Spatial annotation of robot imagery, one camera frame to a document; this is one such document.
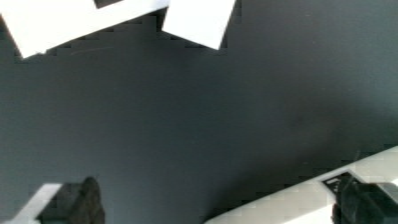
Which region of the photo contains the white desk leg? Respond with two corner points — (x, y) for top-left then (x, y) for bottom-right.
(161, 0), (236, 50)

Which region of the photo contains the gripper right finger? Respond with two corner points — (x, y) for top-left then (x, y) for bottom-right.
(330, 177), (398, 224)

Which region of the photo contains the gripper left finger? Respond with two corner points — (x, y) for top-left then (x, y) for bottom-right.
(10, 177), (104, 224)

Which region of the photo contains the white desk top tray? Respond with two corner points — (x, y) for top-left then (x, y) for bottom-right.
(204, 146), (398, 224)

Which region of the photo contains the white marker base plate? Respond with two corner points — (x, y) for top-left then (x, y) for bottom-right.
(0, 0), (170, 58)

